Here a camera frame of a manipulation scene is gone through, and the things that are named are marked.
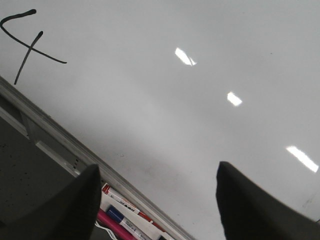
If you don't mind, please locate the red capped white marker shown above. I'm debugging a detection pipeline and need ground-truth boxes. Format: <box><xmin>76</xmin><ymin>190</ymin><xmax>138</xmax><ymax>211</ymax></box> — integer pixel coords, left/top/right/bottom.
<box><xmin>102</xmin><ymin>183</ymin><xmax>165</xmax><ymax>233</ymax></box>

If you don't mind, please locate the pink marker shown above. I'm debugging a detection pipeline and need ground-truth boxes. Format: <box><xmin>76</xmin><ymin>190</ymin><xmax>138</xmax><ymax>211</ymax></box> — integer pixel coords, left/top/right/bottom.
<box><xmin>97</xmin><ymin>209</ymin><xmax>136</xmax><ymax>240</ymax></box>

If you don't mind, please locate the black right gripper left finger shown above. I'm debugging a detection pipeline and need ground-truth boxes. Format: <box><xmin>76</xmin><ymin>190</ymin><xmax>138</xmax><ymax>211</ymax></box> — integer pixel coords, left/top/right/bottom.
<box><xmin>0</xmin><ymin>164</ymin><xmax>101</xmax><ymax>240</ymax></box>

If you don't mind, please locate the white marker tray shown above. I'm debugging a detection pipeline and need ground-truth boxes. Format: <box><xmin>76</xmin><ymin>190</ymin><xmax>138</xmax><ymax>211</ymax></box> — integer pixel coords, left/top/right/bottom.
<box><xmin>100</xmin><ymin>182</ymin><xmax>183</xmax><ymax>240</ymax></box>

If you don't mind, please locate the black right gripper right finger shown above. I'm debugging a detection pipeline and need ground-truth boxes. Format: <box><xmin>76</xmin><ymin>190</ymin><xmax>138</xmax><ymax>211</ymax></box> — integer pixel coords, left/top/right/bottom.
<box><xmin>216</xmin><ymin>161</ymin><xmax>320</xmax><ymax>240</ymax></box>

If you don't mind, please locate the white glossy whiteboard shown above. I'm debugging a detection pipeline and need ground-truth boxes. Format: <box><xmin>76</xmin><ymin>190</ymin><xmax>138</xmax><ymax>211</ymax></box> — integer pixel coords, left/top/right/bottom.
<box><xmin>0</xmin><ymin>0</ymin><xmax>320</xmax><ymax>240</ymax></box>

